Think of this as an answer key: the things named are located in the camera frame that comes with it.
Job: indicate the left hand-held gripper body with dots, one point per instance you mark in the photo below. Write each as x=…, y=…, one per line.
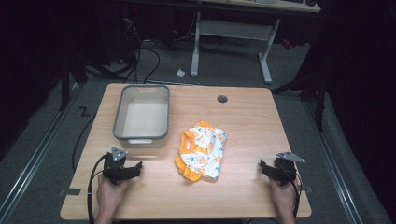
x=114, y=169

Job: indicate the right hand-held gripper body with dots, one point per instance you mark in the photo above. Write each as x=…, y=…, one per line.
x=286, y=169

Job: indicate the grey-rimmed white plastic bin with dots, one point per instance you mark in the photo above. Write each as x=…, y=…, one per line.
x=143, y=118

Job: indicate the orange and white baby garment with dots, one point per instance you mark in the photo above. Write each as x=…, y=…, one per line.
x=202, y=149

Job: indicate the person's right hand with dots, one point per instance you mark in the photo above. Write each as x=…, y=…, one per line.
x=282, y=196

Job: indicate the black tape strip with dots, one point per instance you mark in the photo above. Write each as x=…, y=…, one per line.
x=70, y=192

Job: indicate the black metal stand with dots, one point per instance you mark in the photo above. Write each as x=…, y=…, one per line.
x=314, y=93
x=66, y=82

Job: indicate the crumpled white paper scrap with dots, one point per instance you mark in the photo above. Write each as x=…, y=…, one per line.
x=180, y=73

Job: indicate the metal floor rail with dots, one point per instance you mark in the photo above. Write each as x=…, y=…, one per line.
x=331, y=168
x=34, y=155

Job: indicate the white metal desk frame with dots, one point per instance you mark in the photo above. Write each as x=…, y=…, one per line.
x=232, y=29

